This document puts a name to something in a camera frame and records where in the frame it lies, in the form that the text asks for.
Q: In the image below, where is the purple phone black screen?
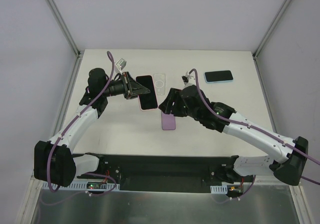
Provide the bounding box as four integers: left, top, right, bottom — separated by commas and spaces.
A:
161, 112, 176, 131

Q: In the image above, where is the pink phone case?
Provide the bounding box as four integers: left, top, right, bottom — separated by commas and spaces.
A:
135, 74, 159, 112

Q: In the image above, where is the clear purple phone case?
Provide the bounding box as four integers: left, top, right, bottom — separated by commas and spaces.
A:
153, 73, 167, 95

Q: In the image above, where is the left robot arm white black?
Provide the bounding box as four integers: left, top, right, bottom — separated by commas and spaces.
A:
33, 68, 150, 192

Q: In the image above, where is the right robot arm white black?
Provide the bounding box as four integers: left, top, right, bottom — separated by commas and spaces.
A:
159, 85, 309, 186

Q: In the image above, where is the black phone in blue case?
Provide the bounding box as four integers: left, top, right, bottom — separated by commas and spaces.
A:
204, 70, 234, 83

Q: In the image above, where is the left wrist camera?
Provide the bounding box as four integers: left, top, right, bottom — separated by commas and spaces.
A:
115, 58, 127, 74

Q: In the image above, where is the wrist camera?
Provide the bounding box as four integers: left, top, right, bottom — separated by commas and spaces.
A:
115, 58, 127, 74
182, 72, 196, 87

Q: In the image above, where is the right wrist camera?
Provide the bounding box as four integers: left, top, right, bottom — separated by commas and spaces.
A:
182, 72, 196, 87

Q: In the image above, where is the right white cable duct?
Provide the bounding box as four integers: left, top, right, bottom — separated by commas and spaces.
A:
210, 185, 228, 195

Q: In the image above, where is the white cable duct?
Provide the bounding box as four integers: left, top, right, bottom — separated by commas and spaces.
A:
41, 180, 121, 192
210, 185, 228, 195

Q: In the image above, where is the left white cable duct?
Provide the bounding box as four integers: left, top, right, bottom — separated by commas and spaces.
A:
41, 180, 121, 192

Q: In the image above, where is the left aluminium corner post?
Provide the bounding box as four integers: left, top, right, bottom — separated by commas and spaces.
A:
45, 0, 81, 58

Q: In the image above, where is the aluminium corner post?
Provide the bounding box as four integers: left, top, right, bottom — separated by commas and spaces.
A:
251, 0, 305, 60
45, 0, 81, 58

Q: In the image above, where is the right aluminium corner post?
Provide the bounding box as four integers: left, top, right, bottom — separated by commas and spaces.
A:
251, 0, 305, 60

